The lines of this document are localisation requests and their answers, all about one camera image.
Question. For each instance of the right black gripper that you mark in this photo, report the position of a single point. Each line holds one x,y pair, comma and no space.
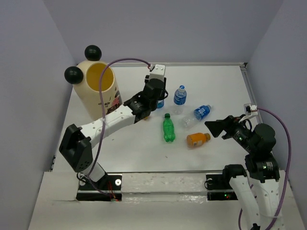
228,124

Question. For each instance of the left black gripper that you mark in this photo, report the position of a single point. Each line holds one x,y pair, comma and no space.
162,94

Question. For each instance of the green plastic bottle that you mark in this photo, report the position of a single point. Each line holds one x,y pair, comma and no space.
168,128

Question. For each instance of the small blue label bottle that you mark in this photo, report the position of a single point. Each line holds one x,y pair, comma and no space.
160,104

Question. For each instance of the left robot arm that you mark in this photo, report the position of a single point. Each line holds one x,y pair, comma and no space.
77,143

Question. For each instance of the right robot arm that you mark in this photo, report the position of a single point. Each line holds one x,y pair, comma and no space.
256,184

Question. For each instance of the cream cat bin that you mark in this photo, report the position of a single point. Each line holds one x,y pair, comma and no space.
96,86

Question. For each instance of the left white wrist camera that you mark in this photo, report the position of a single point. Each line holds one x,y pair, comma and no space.
157,71

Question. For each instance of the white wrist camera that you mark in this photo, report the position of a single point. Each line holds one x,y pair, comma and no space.
250,109
157,71

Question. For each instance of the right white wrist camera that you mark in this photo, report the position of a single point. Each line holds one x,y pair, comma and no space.
250,109

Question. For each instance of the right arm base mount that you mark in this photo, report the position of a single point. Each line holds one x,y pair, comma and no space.
218,189

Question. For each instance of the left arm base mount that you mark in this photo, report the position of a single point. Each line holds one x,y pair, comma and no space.
106,189

